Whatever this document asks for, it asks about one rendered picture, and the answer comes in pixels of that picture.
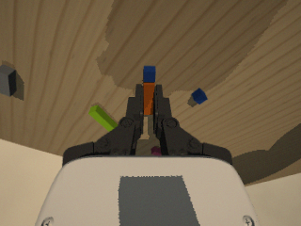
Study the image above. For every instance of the small blue cube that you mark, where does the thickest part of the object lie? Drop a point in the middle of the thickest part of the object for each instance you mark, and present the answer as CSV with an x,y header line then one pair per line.
x,y
199,96
149,73

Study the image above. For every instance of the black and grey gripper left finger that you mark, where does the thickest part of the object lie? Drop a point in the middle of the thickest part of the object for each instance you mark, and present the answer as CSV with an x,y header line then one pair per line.
x,y
119,141

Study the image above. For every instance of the grey rectangular block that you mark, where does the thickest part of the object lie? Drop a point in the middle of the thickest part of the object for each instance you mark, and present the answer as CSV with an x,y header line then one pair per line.
x,y
7,80

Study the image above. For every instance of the orange rod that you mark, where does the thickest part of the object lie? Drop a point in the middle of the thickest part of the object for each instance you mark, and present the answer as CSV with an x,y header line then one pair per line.
x,y
148,97

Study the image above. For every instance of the lime green rod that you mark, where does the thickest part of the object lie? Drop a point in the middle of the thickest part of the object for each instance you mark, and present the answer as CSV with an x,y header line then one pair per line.
x,y
102,118

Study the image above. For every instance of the pink rod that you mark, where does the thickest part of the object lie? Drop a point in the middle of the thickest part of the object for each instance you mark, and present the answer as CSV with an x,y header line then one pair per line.
x,y
156,151

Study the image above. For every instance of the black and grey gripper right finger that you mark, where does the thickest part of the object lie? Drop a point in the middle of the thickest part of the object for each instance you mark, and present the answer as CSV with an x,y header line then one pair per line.
x,y
173,139

